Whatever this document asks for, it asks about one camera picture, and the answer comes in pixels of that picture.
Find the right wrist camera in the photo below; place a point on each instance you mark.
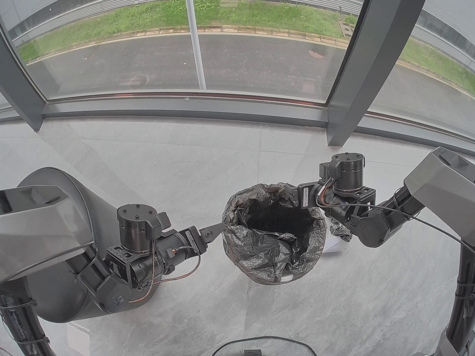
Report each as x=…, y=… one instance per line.
x=325, y=171

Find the crumpled black plastic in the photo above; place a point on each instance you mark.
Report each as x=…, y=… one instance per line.
x=339, y=228

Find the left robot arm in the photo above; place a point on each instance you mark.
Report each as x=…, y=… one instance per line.
x=37, y=228

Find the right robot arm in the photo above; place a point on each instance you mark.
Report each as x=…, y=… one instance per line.
x=438, y=176

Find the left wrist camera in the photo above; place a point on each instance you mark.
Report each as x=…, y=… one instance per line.
x=161, y=223

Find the window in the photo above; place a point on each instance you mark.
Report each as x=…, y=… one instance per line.
x=259, y=69

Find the black plastic bag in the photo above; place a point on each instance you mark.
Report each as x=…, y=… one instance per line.
x=259, y=250

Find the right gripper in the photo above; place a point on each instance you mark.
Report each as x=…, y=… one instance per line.
x=310, y=195

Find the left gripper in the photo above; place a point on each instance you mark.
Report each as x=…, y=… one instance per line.
x=178, y=247

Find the small black box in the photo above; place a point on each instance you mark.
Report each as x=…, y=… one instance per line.
x=252, y=352

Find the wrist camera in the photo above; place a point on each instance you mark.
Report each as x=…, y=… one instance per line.
x=161, y=223
x=325, y=171

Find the dark grey round chair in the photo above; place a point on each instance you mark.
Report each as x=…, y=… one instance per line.
x=96, y=187

